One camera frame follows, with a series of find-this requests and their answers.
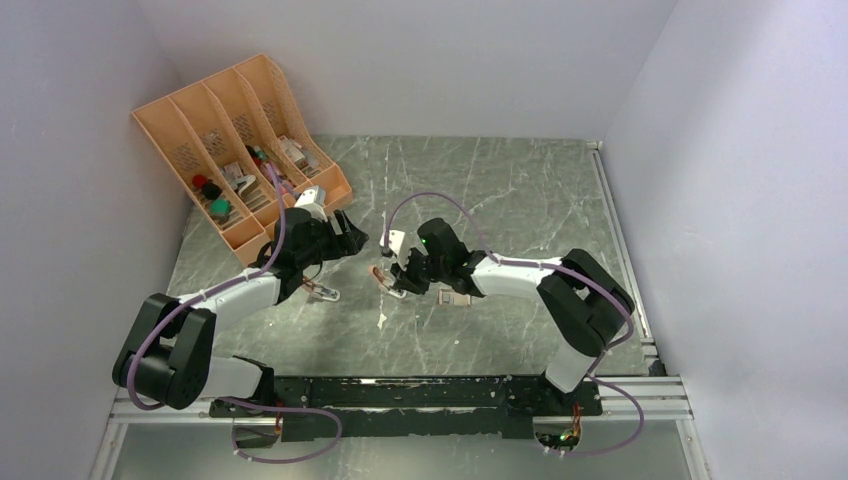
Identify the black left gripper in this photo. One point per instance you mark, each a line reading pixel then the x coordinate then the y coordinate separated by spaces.
pixel 346 243

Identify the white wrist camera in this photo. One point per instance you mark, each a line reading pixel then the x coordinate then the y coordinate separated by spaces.
pixel 312 200
pixel 395 244

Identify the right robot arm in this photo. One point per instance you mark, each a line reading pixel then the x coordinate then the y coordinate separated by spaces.
pixel 586 304

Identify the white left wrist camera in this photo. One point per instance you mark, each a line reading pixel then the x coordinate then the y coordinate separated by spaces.
pixel 312 200

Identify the peach plastic file organizer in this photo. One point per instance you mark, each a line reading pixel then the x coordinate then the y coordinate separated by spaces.
pixel 207 124

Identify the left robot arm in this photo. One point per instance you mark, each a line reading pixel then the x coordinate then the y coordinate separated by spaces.
pixel 167 358

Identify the red round stamp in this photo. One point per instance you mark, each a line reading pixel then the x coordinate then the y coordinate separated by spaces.
pixel 198 181

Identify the cardboard staple tray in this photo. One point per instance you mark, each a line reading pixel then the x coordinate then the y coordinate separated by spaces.
pixel 450 298

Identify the green stamp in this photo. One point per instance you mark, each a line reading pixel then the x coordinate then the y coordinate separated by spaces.
pixel 219 209

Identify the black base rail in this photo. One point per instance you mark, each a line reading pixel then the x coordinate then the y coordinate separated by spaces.
pixel 309 408

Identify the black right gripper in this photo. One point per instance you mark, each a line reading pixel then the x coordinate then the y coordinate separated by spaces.
pixel 404 277

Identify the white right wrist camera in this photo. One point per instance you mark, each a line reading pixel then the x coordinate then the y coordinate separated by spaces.
pixel 395 244

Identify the black round stamp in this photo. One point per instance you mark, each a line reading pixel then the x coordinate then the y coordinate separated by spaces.
pixel 210 191

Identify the grey white stapler in organizer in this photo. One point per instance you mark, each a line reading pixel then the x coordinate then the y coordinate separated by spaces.
pixel 245 185

